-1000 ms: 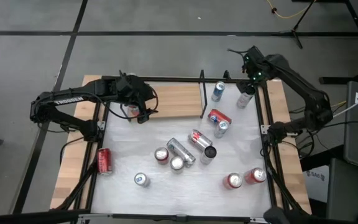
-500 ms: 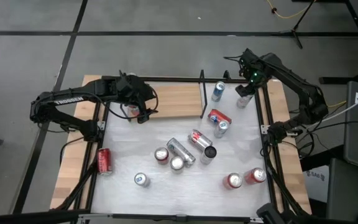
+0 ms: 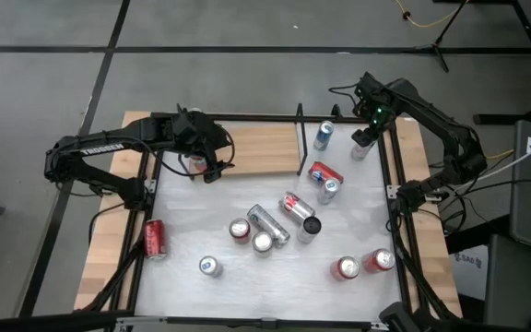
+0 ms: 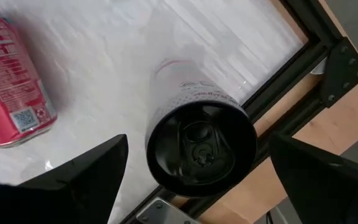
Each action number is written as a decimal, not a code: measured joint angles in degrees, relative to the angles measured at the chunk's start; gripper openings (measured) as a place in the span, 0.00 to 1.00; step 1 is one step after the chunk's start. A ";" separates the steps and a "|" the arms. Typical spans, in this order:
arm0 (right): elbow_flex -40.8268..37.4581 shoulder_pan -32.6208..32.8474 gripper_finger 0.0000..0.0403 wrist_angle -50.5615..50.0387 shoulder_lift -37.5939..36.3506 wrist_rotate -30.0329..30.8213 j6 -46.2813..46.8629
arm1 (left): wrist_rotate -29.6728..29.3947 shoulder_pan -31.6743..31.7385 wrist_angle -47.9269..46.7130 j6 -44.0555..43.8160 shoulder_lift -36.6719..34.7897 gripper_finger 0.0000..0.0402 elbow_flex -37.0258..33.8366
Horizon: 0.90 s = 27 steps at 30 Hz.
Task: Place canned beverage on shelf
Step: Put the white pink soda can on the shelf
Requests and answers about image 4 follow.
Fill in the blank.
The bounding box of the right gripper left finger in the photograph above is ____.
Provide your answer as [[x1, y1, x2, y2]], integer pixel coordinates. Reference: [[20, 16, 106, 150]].
[[0, 133, 129, 224]]

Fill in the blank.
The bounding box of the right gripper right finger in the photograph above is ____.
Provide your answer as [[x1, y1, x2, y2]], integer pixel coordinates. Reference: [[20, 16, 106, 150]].
[[267, 132, 358, 224]]

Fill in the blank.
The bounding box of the tall white Celsius can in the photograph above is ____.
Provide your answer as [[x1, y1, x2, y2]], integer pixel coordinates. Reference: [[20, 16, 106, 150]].
[[144, 57, 259, 198]]

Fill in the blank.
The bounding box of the red Fanta can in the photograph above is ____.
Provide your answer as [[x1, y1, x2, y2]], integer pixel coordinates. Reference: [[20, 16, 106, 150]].
[[0, 2, 58, 149]]

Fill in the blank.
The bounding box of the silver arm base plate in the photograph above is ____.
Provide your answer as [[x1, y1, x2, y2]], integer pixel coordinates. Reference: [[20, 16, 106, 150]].
[[135, 197, 198, 224]]

